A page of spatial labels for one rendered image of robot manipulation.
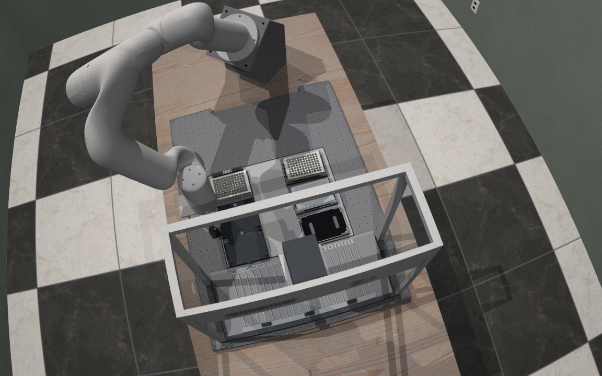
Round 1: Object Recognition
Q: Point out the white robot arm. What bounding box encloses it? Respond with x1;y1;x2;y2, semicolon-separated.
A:
66;2;259;221

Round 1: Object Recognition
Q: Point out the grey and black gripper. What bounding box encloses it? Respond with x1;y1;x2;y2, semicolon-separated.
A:
199;205;221;239

